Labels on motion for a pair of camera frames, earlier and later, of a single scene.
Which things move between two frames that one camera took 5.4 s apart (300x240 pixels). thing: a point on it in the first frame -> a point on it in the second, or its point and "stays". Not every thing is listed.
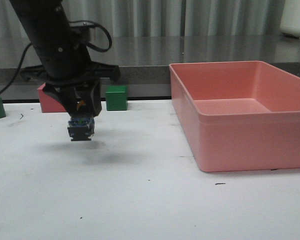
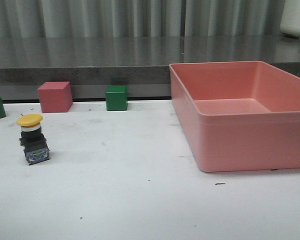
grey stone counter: (145, 60) stays
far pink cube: (49, 104) stays
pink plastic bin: (242, 115) stays
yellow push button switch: (81, 128) -> (34, 142)
